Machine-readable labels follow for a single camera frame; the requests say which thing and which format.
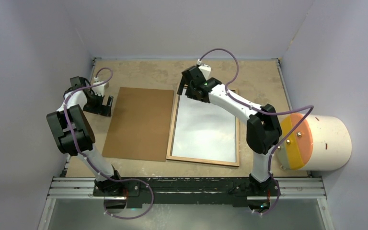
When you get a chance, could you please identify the grey landscape photo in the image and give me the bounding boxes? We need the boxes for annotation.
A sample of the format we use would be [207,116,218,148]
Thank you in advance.
[171,93,238,163]

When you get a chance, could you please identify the brown frame backing board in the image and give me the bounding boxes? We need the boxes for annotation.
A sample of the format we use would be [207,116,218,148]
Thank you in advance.
[102,87,174,162]

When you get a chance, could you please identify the black wooden picture frame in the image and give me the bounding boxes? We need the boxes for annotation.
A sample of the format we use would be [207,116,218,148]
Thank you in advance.
[166,84,241,168]

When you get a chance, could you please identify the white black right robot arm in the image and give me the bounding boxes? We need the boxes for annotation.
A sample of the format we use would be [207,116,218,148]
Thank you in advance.
[177,64,282,195]

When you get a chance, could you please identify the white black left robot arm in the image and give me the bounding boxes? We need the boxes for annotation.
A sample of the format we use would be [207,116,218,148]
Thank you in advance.
[46,77,124,196]

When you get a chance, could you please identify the white cylinder with orange lid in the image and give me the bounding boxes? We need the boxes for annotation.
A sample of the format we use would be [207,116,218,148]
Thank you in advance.
[275,115,352,171]

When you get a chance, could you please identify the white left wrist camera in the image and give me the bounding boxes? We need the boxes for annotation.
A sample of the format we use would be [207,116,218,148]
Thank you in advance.
[91,81,109,97]

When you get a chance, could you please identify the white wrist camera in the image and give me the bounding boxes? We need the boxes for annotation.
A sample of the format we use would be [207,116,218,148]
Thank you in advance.
[197,64,211,80]
[91,81,109,97]

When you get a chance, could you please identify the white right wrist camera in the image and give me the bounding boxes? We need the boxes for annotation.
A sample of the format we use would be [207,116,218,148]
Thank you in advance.
[197,64,211,80]

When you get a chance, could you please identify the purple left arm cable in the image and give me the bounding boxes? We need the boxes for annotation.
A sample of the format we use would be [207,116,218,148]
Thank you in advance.
[62,67,155,221]

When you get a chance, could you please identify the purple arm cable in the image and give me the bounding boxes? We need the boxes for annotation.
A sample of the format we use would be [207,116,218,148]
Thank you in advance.
[62,67,155,221]
[196,48,315,217]

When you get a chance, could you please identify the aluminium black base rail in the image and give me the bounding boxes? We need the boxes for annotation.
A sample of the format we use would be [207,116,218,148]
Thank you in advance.
[48,177,326,210]

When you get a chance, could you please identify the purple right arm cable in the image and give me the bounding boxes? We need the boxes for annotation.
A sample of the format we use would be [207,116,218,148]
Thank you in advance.
[196,48,315,217]

